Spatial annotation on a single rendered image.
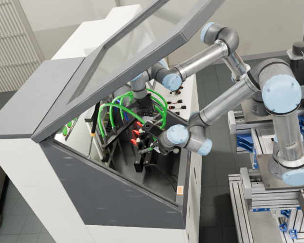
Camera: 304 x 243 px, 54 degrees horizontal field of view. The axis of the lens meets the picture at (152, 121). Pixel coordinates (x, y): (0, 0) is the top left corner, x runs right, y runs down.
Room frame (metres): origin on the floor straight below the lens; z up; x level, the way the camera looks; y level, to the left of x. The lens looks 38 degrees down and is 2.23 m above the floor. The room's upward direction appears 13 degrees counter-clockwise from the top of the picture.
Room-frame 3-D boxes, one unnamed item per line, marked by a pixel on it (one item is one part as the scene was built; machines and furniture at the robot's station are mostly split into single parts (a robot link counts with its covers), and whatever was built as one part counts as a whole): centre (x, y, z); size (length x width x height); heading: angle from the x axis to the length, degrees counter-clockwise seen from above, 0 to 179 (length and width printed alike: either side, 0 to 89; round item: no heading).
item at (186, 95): (1.90, -0.25, 0.96); 0.70 x 0.22 x 0.03; 163
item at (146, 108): (1.24, 0.02, 1.37); 0.09 x 0.08 x 0.12; 73
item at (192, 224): (1.20, -0.14, 0.44); 0.65 x 0.02 x 0.68; 163
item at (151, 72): (1.27, -0.07, 1.53); 0.11 x 0.11 x 0.08; 23
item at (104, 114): (1.58, 0.28, 1.20); 0.13 x 0.03 x 0.31; 163
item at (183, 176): (1.21, -0.13, 0.87); 0.62 x 0.04 x 0.16; 163
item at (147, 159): (1.39, 0.07, 0.91); 0.34 x 0.10 x 0.15; 163
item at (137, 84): (1.25, 0.02, 1.53); 0.09 x 0.08 x 0.11; 113
